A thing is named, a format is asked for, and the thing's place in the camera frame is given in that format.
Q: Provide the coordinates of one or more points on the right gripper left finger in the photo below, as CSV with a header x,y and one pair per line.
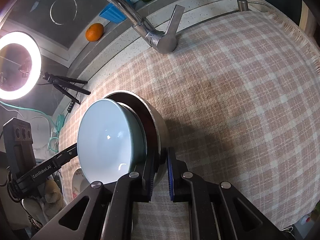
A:
x,y
141,189

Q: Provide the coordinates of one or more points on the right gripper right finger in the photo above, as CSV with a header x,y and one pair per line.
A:
x,y
180,188

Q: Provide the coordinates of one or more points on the plain steel bowl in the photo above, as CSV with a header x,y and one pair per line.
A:
x,y
155,129

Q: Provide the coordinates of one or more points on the light blue ceramic bowl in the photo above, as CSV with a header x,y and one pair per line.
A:
x,y
110,142

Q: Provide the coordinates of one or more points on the white floral plate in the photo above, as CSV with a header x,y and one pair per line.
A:
x,y
79,182

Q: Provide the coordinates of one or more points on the chrome kitchen faucet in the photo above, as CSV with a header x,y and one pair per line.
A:
x,y
163,42

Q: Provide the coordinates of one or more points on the gloved left hand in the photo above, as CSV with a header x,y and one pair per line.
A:
x,y
43,209

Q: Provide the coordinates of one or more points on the black tripod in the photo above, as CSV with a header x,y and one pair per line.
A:
x,y
62,82

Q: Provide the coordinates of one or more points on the beige checkered cloth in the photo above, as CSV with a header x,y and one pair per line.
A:
x,y
240,97

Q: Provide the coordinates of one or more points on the orange fruit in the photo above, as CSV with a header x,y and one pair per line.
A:
x,y
94,32

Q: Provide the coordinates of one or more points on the blue plastic cup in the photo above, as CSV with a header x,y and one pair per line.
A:
x,y
112,14

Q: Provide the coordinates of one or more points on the steel sink plug knob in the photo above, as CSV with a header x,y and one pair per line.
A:
x,y
242,5

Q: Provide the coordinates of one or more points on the black inline cable switch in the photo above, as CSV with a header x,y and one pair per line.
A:
x,y
70,107

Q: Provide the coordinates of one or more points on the white ring light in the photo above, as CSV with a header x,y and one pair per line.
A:
x,y
20,65

